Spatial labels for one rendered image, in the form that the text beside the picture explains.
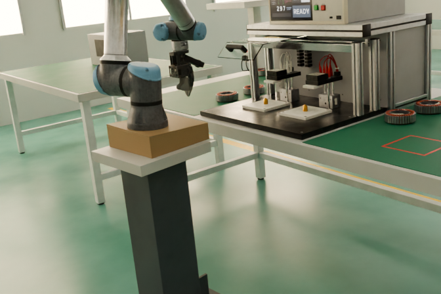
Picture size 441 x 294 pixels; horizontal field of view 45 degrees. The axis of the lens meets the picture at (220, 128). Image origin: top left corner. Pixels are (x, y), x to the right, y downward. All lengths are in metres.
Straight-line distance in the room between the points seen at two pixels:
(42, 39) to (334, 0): 4.81
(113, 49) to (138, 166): 0.46
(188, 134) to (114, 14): 0.51
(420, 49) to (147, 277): 1.44
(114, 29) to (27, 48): 4.54
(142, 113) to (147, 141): 0.12
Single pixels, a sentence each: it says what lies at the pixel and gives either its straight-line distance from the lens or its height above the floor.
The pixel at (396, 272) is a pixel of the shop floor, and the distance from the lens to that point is 2.58.
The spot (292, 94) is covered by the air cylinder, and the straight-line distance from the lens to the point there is 2.41.
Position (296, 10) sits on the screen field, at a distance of 2.32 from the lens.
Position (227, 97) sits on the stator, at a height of 0.77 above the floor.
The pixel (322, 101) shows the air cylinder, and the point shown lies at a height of 0.80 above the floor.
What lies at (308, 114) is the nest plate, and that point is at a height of 0.78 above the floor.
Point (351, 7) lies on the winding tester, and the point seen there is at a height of 1.17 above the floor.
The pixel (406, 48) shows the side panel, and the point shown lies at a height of 0.99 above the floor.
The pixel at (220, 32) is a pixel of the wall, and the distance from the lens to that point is 7.74.
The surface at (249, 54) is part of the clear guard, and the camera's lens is 2.16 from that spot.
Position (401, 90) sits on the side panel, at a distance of 2.30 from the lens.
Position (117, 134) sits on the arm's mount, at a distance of 2.00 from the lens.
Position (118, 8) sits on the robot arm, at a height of 1.26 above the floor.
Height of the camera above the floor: 1.30
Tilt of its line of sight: 15 degrees down
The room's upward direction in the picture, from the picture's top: 5 degrees counter-clockwise
